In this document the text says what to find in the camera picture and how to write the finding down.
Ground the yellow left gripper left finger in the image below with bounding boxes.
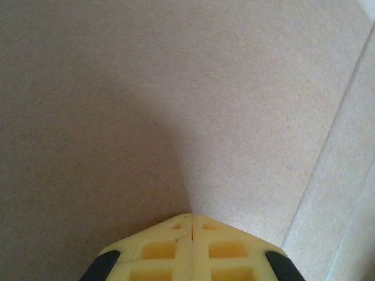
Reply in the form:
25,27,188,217
79,213,193,281

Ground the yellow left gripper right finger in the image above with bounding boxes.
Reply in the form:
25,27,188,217
192,215,305,281

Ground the brown cardboard box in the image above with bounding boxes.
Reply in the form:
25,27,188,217
0,0,375,281

